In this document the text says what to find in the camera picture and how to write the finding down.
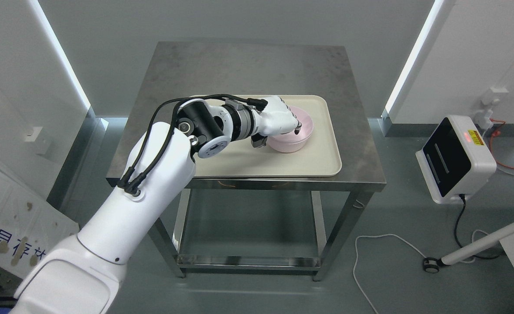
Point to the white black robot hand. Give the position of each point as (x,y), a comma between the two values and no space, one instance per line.
(271,116)

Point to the pink bowl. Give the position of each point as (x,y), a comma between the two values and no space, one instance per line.
(289,146)
(307,127)

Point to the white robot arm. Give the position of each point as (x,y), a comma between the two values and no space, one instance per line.
(83,273)

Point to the beige plastic tray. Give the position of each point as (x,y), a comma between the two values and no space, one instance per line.
(319,157)

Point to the stainless steel table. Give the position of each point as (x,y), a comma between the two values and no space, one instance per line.
(185,68)

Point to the white black box device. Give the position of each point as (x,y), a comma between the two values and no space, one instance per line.
(455,161)

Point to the white stand leg with caster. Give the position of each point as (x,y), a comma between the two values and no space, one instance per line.
(433,265)

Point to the white wall socket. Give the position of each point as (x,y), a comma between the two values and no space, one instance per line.
(490,99)

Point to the white wall switch box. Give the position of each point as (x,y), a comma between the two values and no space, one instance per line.
(39,141)

